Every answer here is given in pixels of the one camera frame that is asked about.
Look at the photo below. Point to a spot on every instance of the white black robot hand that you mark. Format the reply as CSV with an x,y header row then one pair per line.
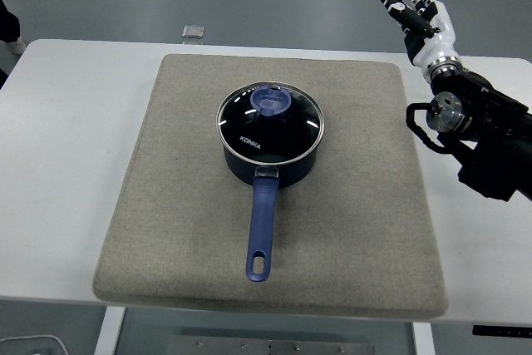
x,y
436,39

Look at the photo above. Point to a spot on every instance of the glass pot lid blue knob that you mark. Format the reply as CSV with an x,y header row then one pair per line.
x,y
249,130

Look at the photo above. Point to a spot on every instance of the small silver floor plate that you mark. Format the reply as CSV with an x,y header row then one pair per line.
x,y
193,32

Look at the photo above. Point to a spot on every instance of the black table control panel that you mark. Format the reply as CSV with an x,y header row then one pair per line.
x,y
498,330

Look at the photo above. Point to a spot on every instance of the white table leg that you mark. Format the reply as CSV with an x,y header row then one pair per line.
x,y
424,340
110,330

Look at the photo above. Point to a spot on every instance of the beige fabric mat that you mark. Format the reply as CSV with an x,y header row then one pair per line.
x,y
166,205

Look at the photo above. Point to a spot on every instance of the person's white shoe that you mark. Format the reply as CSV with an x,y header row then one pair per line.
x,y
18,46

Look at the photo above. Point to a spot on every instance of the person's leg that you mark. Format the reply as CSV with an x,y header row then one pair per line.
x,y
6,22

